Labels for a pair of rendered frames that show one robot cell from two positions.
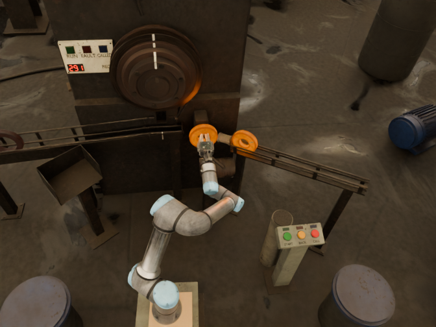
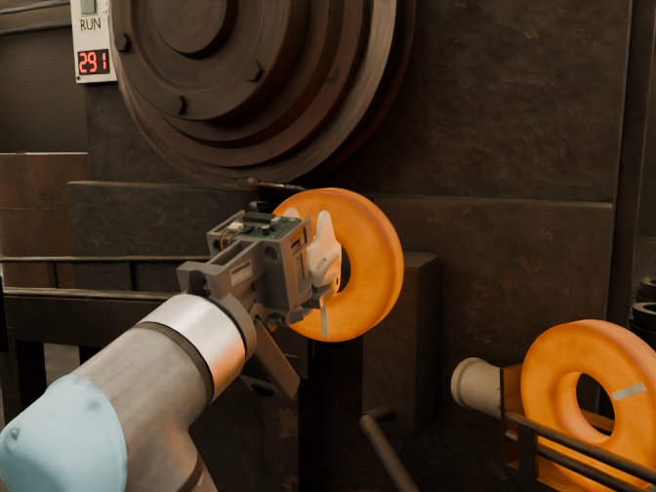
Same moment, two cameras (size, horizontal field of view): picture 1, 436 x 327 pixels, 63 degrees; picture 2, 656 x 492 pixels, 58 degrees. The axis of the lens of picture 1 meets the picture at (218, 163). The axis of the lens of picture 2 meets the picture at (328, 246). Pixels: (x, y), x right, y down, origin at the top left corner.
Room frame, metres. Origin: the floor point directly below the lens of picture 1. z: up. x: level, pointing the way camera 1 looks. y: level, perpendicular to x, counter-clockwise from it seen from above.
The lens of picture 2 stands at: (0.92, -0.28, 0.95)
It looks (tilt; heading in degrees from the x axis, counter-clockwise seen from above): 10 degrees down; 39
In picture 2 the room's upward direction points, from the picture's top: straight up
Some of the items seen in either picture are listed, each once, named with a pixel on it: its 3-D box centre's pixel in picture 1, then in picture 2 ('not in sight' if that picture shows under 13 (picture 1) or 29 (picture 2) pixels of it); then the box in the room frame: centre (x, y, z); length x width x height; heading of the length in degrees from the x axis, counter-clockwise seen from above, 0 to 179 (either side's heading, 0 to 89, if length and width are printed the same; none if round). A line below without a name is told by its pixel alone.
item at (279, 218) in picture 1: (274, 240); not in sight; (1.09, -0.39, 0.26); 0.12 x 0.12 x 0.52
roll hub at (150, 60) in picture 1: (157, 84); (202, 8); (1.43, 0.33, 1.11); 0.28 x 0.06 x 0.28; 102
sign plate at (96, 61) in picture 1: (89, 57); (126, 28); (1.56, 0.71, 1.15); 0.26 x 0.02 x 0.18; 102
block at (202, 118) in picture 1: (200, 129); (402, 341); (1.59, 0.13, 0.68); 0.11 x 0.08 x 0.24; 12
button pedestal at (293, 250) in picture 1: (289, 259); not in sight; (0.94, -0.46, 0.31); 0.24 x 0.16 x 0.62; 102
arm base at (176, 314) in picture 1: (167, 305); not in sight; (0.60, 0.20, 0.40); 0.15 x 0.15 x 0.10
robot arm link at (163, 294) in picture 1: (165, 296); not in sight; (0.60, 0.20, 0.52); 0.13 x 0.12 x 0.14; 58
